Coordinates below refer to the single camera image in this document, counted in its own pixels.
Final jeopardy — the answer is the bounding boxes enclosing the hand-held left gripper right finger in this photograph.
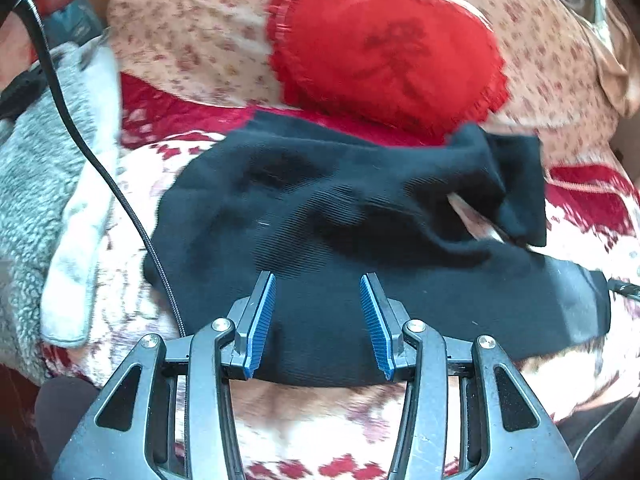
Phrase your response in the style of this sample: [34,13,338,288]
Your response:
[361,272,581,480]

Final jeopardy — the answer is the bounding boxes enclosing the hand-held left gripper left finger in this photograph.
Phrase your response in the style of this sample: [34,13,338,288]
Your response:
[52,271,277,480]

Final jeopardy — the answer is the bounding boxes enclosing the black pants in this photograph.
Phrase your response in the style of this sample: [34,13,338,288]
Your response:
[142,110,613,388]

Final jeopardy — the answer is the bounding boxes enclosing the red and white patterned blanket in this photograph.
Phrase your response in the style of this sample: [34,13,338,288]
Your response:
[40,72,640,480]

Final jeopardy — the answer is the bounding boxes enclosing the grey fleece garment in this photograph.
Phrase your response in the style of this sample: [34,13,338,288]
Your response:
[0,40,123,386]

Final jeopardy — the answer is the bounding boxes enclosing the red round frilled pillow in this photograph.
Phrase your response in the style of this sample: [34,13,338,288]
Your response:
[267,0,508,143]

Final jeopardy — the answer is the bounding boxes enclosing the black device on fleece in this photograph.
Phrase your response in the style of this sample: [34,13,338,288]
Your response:
[0,72,46,121]

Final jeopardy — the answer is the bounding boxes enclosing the beige satin cloth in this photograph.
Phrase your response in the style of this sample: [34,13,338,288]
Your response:
[582,15,640,118]

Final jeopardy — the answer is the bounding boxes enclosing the teal bag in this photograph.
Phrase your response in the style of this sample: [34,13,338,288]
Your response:
[45,0,101,41]

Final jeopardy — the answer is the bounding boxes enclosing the black braided cable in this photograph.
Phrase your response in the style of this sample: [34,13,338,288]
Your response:
[15,0,188,338]

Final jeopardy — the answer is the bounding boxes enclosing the black cable plug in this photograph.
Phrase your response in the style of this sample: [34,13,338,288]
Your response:
[606,279,640,302]

